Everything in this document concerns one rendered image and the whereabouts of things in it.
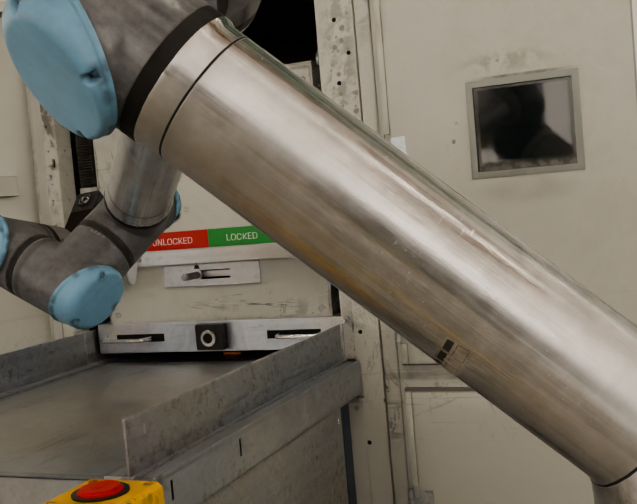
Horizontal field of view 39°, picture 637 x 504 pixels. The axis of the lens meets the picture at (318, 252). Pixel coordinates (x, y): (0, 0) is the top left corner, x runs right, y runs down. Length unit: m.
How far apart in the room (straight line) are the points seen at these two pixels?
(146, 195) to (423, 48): 0.62
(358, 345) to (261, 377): 0.34
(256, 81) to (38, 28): 0.15
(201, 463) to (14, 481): 0.22
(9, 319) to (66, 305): 0.73
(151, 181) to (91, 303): 0.19
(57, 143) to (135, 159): 0.86
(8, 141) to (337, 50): 0.70
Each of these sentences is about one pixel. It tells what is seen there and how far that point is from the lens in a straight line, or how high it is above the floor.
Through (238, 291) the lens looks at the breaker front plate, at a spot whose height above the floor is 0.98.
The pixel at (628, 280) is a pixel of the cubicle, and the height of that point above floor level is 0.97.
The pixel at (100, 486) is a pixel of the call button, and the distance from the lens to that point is 0.83.
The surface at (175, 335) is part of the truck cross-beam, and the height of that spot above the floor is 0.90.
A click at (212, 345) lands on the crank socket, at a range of 1.76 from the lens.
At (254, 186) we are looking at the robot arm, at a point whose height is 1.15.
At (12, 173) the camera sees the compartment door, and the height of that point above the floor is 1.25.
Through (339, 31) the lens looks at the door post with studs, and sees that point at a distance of 1.63.
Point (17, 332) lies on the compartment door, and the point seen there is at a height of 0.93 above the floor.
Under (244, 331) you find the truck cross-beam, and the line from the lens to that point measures 1.75.
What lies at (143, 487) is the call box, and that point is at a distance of 0.83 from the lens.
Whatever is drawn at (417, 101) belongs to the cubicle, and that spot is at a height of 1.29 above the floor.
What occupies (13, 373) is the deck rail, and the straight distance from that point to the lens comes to 1.74.
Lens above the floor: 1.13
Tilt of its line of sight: 3 degrees down
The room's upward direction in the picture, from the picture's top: 5 degrees counter-clockwise
